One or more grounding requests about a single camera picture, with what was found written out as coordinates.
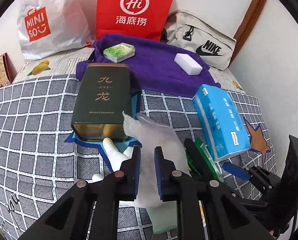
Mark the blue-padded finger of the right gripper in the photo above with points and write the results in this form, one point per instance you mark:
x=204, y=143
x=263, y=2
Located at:
x=236, y=171

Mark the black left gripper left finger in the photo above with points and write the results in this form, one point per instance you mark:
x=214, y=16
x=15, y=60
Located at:
x=90, y=210

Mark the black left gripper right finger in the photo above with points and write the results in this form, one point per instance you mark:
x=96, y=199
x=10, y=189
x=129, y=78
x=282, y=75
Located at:
x=204, y=210

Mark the blue tissue pack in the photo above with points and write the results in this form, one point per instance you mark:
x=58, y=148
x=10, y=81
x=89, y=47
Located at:
x=223, y=128

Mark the green black packet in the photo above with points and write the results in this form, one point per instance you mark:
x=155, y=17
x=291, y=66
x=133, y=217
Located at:
x=201, y=165

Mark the pale green cloth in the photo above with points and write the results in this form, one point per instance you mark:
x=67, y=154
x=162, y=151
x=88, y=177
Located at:
x=163, y=217

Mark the grey checked bed sheet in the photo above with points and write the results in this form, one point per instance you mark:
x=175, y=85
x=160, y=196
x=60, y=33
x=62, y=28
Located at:
x=40, y=160

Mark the dark green tea tin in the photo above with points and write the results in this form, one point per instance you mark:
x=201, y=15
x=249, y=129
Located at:
x=104, y=96

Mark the white sponge block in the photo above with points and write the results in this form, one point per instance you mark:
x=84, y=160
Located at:
x=188, y=64

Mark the purple towel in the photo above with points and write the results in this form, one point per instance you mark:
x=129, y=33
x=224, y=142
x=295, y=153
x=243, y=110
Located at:
x=153, y=67

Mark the beige Nike waist bag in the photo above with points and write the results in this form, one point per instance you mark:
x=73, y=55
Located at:
x=188, y=31

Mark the green white soap box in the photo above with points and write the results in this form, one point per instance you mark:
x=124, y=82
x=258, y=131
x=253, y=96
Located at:
x=119, y=52

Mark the brown cardboard picture box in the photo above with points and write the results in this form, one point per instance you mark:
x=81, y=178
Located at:
x=5, y=76

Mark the red Haidilao paper bag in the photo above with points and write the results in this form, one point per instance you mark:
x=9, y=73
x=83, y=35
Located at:
x=138, y=18

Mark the white Miniso plastic bag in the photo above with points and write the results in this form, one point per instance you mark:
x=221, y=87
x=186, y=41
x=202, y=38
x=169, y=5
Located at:
x=47, y=27

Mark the brown wooden door frame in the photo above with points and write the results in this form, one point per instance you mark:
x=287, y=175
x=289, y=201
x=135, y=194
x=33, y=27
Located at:
x=248, y=23

